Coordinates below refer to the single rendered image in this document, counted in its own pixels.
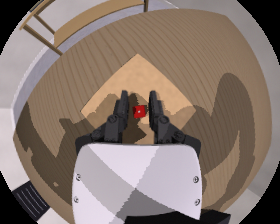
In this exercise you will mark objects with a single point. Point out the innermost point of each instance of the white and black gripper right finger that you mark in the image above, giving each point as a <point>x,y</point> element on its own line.
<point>164,130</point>

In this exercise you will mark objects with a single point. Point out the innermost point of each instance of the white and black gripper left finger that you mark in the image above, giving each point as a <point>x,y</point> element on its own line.
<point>111,130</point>

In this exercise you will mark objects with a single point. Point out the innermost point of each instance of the beige flat mat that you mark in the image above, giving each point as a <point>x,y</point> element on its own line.
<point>138,77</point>

